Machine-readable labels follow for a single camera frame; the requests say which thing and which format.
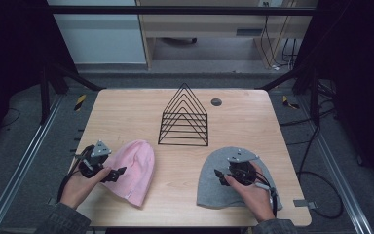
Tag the black horizontal frame bar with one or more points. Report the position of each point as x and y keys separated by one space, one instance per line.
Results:
x=175 y=10

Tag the pink beanie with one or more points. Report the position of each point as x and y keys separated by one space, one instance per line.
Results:
x=136 y=169

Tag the round grey table grommet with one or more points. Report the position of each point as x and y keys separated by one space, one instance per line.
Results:
x=216 y=102

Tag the grey beanie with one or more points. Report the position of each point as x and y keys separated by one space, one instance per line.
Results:
x=212 y=191

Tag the aluminium floor rail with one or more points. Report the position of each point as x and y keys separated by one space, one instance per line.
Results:
x=337 y=169
x=19 y=169

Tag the person's left hand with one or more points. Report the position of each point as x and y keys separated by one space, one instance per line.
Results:
x=78 y=190

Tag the white cabinet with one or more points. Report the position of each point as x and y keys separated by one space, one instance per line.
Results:
x=100 y=42

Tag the yellow clamp left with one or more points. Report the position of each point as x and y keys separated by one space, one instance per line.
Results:
x=80 y=102

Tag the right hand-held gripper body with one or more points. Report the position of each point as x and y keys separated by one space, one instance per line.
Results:
x=242 y=170

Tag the light wooden desk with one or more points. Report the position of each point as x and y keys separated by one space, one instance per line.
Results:
x=204 y=25

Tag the black metal stand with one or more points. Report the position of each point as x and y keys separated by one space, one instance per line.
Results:
x=44 y=94
x=315 y=94

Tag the yellow clamp right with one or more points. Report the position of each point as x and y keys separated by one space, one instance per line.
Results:
x=288 y=102

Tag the grey tape strip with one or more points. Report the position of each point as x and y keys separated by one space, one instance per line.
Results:
x=305 y=203
x=52 y=201

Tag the person's right hand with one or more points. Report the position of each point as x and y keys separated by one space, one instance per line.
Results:
x=256 y=198

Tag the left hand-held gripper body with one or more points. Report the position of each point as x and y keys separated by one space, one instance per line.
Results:
x=92 y=164

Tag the black curved object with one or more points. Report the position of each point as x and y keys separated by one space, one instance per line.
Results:
x=178 y=40

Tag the yellow clamp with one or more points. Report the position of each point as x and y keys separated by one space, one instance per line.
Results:
x=80 y=102
x=288 y=102

